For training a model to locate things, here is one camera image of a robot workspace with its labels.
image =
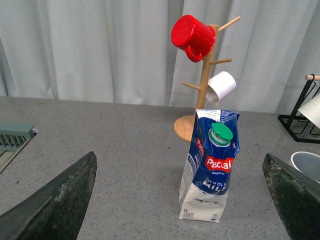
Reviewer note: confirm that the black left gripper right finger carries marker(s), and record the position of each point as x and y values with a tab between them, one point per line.
296	198

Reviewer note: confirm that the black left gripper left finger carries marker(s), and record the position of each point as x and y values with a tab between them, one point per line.
57	210

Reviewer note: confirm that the cream ribbed mug grey inside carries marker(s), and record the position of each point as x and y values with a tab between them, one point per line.
307	163

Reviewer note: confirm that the blue Pascual milk carton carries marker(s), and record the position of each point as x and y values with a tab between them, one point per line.
205	181

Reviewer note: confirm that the cream ribbed hanging mug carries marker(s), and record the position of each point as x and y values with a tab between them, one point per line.
311	110

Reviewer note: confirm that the green plastic dish rack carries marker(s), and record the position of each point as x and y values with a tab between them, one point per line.
14	136

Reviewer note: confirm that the wooden mug tree stand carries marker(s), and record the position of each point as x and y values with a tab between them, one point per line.
207	64

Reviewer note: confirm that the white mug on tree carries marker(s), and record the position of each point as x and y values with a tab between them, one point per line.
220	86

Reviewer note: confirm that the red mug on tree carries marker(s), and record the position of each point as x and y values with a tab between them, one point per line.
193	37

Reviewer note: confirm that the black wire mug rack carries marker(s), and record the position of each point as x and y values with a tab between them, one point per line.
299	127

